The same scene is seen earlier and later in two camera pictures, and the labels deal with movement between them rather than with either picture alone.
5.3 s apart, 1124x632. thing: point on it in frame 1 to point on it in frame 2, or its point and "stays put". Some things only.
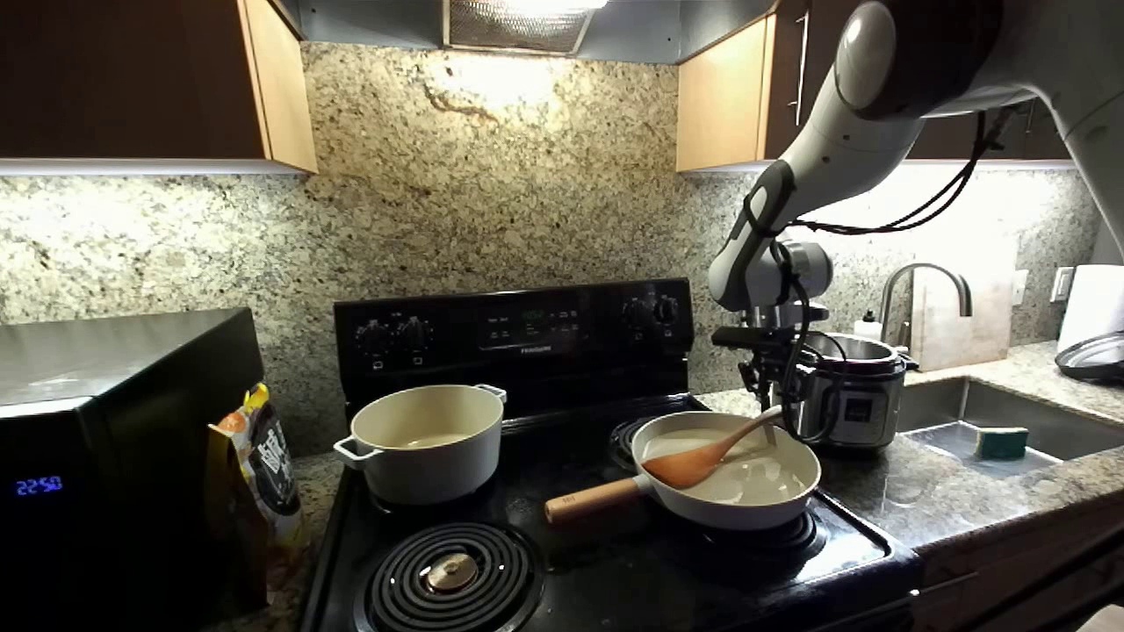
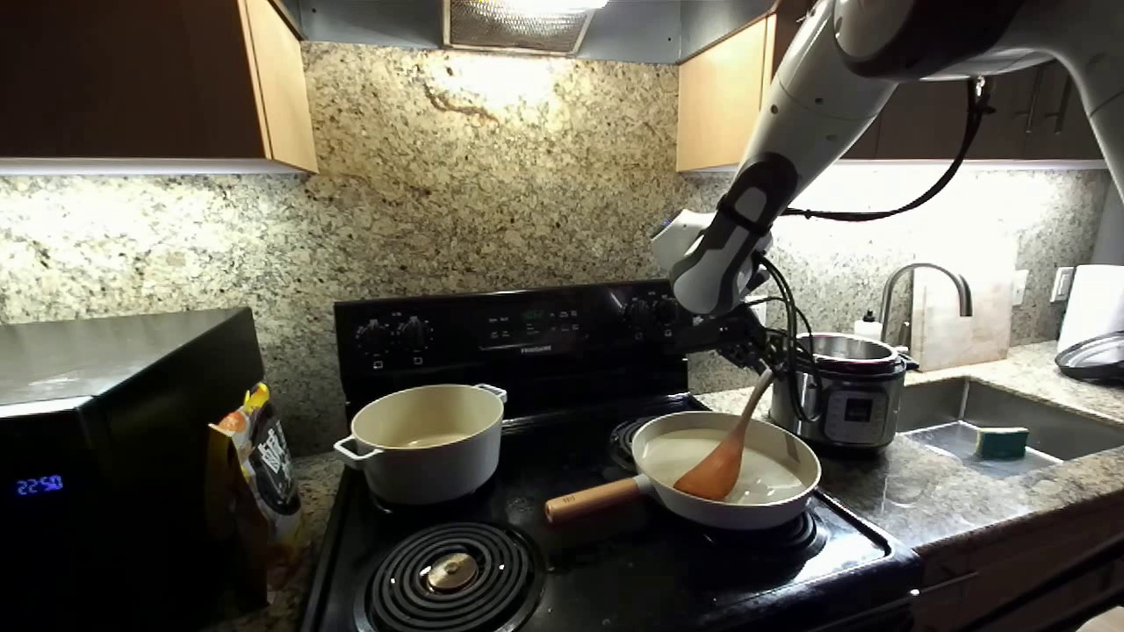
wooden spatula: x=691 y=466 to x=713 y=473
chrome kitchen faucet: x=924 y=266 stays put
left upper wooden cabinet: x=153 y=88 stays put
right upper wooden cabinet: x=746 y=95 stays put
